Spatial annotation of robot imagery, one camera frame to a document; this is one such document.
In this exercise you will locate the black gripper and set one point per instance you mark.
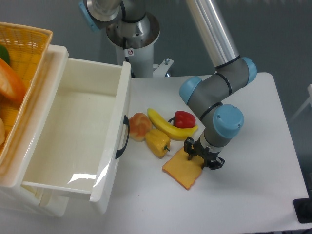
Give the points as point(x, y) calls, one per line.
point(208, 152)

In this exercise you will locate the orange toy bread slice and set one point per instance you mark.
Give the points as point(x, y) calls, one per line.
point(182, 170)

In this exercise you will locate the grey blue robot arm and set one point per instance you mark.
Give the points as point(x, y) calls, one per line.
point(203, 97)

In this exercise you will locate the round toy bread roll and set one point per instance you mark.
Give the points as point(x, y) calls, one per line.
point(140, 125)

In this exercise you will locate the yellow toy banana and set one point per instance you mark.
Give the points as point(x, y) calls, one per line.
point(175, 133)

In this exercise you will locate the red toy bell pepper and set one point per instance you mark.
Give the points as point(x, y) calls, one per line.
point(183, 120)

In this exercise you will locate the yellow toy bell pepper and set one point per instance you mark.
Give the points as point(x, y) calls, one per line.
point(158, 142)

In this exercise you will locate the black device at edge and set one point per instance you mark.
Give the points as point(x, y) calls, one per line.
point(303, 209)

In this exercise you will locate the white plastic drawer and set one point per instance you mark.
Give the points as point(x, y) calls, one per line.
point(75, 154)

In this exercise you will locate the white drawer cabinet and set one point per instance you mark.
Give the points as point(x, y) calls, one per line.
point(15, 193)

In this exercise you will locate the orange woven basket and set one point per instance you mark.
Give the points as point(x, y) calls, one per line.
point(22, 50)

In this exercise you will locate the green toy vegetable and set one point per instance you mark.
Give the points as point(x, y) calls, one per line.
point(4, 54)

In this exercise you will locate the black drawer handle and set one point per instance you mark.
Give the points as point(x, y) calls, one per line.
point(124, 137)

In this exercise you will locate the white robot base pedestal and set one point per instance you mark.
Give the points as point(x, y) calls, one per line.
point(134, 43)

